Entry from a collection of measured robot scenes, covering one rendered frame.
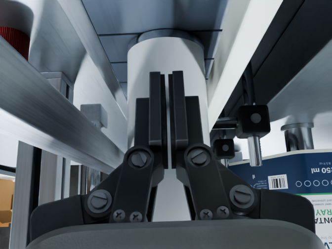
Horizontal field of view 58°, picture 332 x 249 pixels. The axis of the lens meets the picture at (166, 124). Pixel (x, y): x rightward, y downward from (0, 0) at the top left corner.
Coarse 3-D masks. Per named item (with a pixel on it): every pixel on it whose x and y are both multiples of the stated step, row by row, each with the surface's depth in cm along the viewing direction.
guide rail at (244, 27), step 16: (240, 0) 11; (256, 0) 10; (272, 0) 10; (240, 16) 11; (256, 16) 11; (272, 16) 11; (224, 32) 15; (240, 32) 12; (256, 32) 12; (224, 48) 15; (240, 48) 13; (224, 64) 15; (240, 64) 15; (208, 80) 21; (224, 80) 17; (208, 96) 21; (224, 96) 20; (208, 112) 23
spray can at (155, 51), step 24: (144, 48) 18; (168, 48) 18; (192, 48) 18; (144, 72) 18; (168, 72) 17; (192, 72) 18; (144, 96) 17; (168, 96) 17; (168, 120) 16; (168, 144) 16; (168, 168) 16; (168, 192) 16; (168, 216) 15
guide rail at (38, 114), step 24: (0, 48) 6; (0, 72) 5; (24, 72) 6; (0, 96) 5; (24, 96) 6; (48, 96) 8; (0, 120) 6; (24, 120) 6; (48, 120) 8; (72, 120) 9; (48, 144) 9; (72, 144) 9; (96, 144) 12; (96, 168) 16
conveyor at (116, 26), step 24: (96, 0) 15; (120, 0) 15; (144, 0) 15; (168, 0) 15; (192, 0) 15; (216, 0) 16; (96, 24) 17; (120, 24) 17; (144, 24) 17; (168, 24) 17; (192, 24) 18; (216, 24) 18; (120, 48) 20; (216, 48) 20; (120, 72) 24
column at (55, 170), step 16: (48, 80) 35; (64, 80) 36; (32, 160) 33; (48, 160) 32; (64, 160) 35; (16, 176) 32; (32, 176) 32; (48, 176) 32; (64, 176) 35; (16, 192) 32; (32, 192) 32; (48, 192) 32; (64, 192) 34; (16, 208) 31; (32, 208) 32; (16, 224) 31; (16, 240) 31
